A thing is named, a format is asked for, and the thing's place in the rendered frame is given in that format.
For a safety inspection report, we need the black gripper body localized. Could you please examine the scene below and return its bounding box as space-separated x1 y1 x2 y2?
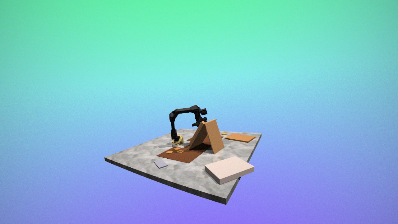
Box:
192 116 201 127

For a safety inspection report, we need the grey flat square tile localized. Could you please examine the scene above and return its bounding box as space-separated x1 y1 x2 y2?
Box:
154 159 168 169

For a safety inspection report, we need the tan flat rectangular card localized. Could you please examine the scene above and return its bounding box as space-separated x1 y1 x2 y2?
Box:
225 133 256 143

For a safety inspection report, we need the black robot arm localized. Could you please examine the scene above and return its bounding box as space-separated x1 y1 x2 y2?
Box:
169 105 207 141

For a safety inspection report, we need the beige flat rectangular block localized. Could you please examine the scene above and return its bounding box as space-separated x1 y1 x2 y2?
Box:
205 156 255 184

